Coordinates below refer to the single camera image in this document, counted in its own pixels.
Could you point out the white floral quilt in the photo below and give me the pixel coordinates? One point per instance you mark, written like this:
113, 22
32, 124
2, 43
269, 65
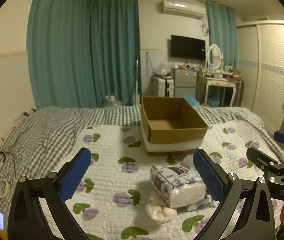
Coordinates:
127, 194

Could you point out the brown cardboard box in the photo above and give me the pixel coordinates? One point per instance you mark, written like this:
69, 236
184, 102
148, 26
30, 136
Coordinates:
170, 126

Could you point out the floral packaged bedding bundle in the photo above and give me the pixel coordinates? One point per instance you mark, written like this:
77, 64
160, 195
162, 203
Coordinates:
177, 185

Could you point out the clear water jug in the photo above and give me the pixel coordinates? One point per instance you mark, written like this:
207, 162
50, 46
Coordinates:
111, 101

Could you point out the clear plastic bag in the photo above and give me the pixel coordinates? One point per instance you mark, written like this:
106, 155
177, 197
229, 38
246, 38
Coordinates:
164, 69

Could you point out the white air conditioner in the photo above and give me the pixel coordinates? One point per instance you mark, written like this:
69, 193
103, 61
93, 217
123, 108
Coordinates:
182, 8

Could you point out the white oval vanity mirror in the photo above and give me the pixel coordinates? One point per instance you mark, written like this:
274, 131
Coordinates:
214, 57

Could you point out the glowing phone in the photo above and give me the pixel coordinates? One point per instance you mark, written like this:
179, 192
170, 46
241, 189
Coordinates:
2, 222

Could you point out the cream cloth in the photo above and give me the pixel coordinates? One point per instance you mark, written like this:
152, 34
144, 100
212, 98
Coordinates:
159, 211

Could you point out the black wall television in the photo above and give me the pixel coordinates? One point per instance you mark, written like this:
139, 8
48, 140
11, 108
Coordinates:
187, 48

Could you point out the silver mini fridge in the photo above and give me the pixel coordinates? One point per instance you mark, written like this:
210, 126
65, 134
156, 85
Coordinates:
185, 82

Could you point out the large teal curtain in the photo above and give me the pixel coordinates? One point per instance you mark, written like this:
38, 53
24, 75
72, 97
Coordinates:
80, 51

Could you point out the narrow teal curtain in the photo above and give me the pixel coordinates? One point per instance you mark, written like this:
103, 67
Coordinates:
223, 31

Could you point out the white dressing table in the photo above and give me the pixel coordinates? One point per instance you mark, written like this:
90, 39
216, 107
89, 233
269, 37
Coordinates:
204, 83

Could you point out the white sock purple trim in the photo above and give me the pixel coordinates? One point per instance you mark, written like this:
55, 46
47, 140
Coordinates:
188, 163

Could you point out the white round charger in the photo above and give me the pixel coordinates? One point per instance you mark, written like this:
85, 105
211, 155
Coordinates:
4, 189

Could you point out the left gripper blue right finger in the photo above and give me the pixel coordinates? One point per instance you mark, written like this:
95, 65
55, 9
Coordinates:
256, 220

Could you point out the white suitcase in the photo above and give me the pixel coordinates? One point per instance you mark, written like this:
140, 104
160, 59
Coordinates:
163, 87

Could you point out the white louvered wardrobe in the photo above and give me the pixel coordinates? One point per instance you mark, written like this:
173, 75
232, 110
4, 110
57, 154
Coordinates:
261, 63

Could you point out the blue basket under table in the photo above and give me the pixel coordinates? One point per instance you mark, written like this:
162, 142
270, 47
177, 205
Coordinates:
214, 100

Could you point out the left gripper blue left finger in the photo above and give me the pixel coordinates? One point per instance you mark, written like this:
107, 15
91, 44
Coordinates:
26, 217

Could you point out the grey checked bed sheet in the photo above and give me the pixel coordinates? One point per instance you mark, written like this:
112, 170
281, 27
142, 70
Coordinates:
40, 138

